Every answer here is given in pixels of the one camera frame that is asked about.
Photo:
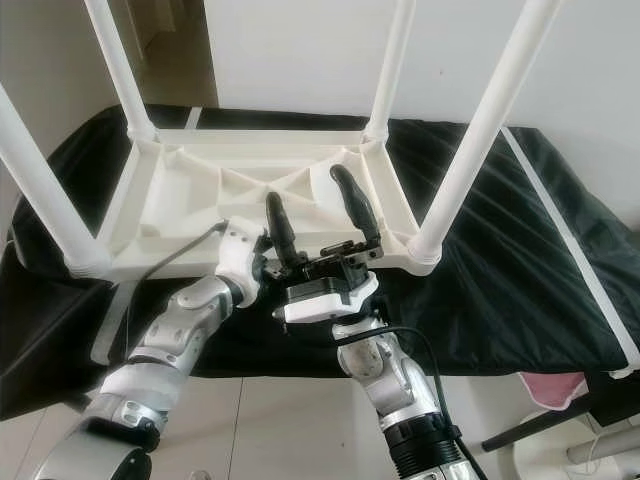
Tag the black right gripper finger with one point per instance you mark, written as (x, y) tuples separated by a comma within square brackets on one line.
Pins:
[(281, 227), (355, 200)]

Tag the white plastic table top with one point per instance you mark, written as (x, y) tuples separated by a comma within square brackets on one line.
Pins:
[(180, 195)]

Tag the white plastic table leg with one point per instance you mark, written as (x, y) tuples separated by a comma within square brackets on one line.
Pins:
[(50, 185), (120, 70), (490, 120), (390, 70)]

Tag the black metal table leg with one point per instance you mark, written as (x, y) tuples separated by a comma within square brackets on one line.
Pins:
[(550, 425)]

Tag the white round floor base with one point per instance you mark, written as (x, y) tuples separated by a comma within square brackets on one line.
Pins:
[(590, 455)]

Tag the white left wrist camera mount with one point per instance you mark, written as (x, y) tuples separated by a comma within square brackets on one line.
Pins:
[(242, 250)]

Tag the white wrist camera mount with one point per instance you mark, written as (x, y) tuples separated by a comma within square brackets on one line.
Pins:
[(242, 250), (325, 306)]

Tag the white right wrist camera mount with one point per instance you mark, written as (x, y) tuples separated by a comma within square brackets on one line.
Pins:
[(325, 306)]

